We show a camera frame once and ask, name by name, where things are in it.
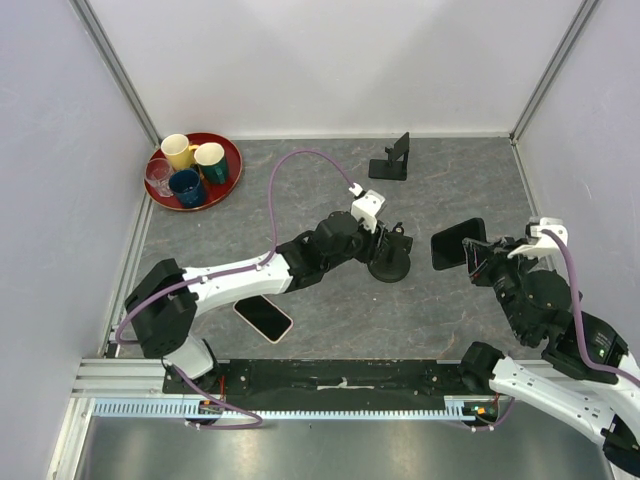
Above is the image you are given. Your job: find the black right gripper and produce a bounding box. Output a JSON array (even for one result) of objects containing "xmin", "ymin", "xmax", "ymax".
[{"xmin": 462, "ymin": 234, "xmax": 538, "ymax": 339}]

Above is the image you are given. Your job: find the black round-base phone stand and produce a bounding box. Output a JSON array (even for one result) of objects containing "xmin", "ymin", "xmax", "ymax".
[{"xmin": 367, "ymin": 222, "xmax": 413, "ymax": 283}]

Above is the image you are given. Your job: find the black smartphone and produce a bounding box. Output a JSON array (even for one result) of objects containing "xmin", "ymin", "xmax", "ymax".
[{"xmin": 430, "ymin": 217, "xmax": 486, "ymax": 271}]

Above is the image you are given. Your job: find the black angled desk phone stand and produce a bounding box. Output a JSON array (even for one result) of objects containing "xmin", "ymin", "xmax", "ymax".
[{"xmin": 368, "ymin": 132, "xmax": 410, "ymax": 181}]

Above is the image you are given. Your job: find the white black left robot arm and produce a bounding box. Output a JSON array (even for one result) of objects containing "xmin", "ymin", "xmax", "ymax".
[{"xmin": 125, "ymin": 211, "xmax": 388, "ymax": 393}]

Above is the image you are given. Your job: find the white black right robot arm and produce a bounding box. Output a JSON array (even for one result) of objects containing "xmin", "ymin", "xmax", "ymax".
[{"xmin": 457, "ymin": 227, "xmax": 639, "ymax": 476}]

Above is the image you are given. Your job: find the pink-cased smartphone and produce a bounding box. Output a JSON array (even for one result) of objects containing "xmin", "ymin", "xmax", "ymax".
[{"xmin": 233, "ymin": 296, "xmax": 293, "ymax": 344}]

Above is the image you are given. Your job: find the red round tray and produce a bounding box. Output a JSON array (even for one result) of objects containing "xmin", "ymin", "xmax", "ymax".
[{"xmin": 143, "ymin": 133, "xmax": 243, "ymax": 212}]

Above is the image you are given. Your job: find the green mug white inside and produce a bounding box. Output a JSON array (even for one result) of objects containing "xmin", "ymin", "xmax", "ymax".
[{"xmin": 194, "ymin": 142, "xmax": 229, "ymax": 185}]

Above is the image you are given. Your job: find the dark blue mug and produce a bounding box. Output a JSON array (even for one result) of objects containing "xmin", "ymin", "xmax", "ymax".
[{"xmin": 169, "ymin": 168, "xmax": 207, "ymax": 209}]

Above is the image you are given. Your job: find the yellow mug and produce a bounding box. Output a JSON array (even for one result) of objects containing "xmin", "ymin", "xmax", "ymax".
[{"xmin": 160, "ymin": 134, "xmax": 199, "ymax": 171}]

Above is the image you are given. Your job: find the clear drinking glass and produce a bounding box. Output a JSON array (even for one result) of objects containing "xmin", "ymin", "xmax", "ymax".
[{"xmin": 145, "ymin": 157, "xmax": 174, "ymax": 198}]

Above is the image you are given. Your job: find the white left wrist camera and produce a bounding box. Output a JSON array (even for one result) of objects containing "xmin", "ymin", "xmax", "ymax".
[{"xmin": 349, "ymin": 183, "xmax": 386, "ymax": 233}]

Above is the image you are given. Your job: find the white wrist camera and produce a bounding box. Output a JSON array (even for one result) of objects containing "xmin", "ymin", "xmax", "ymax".
[
  {"xmin": 507, "ymin": 217, "xmax": 568, "ymax": 259},
  {"xmin": 349, "ymin": 183, "xmax": 386, "ymax": 233}
]

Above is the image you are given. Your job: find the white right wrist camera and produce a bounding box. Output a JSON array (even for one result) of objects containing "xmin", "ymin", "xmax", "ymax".
[{"xmin": 507, "ymin": 217, "xmax": 568, "ymax": 259}]

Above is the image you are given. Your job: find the light blue cable duct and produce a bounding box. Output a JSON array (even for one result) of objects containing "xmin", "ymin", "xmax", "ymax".
[{"xmin": 93, "ymin": 398, "xmax": 475, "ymax": 421}]

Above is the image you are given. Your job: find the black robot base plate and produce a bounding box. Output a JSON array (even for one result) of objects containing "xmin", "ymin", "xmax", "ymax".
[{"xmin": 195, "ymin": 359, "xmax": 494, "ymax": 411}]

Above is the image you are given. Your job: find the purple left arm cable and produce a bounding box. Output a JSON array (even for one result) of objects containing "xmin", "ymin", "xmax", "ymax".
[{"xmin": 114, "ymin": 148, "xmax": 361, "ymax": 430}]

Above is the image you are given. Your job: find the aluminium frame rail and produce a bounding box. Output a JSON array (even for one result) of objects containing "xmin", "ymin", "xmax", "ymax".
[{"xmin": 69, "ymin": 357, "xmax": 171, "ymax": 399}]

